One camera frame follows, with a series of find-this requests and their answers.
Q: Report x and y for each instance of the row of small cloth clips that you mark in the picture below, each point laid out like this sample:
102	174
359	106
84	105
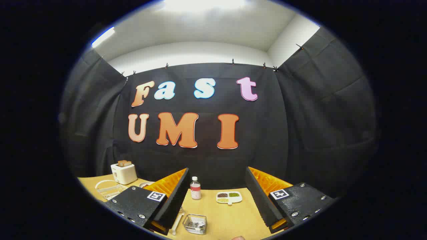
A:
233	61

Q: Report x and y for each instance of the ceiling strip light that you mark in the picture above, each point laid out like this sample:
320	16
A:
102	36

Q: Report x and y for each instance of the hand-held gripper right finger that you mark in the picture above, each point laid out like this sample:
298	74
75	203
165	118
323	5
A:
260	203

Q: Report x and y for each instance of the pile of yellow beans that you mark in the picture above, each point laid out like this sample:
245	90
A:
222	200

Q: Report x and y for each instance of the brown toast slice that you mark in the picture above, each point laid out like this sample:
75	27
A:
128	164
121	163

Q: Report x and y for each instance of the white toaster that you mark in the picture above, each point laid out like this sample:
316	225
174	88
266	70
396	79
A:
125	175

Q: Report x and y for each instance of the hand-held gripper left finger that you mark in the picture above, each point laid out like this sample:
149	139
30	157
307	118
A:
175	203

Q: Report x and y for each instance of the white divided dish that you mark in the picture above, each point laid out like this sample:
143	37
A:
233	199

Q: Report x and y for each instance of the ceiling light panel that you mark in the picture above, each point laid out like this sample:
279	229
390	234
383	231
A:
203	4

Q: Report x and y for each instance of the beige plate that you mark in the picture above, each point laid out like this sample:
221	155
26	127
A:
145	184

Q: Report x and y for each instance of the pile of green beans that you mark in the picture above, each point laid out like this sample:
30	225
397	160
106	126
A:
234	194

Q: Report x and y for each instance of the plastic bottle with red label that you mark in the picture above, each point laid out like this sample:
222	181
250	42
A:
195	191

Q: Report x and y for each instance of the black backdrop cloth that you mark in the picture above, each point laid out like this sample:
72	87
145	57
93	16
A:
267	133

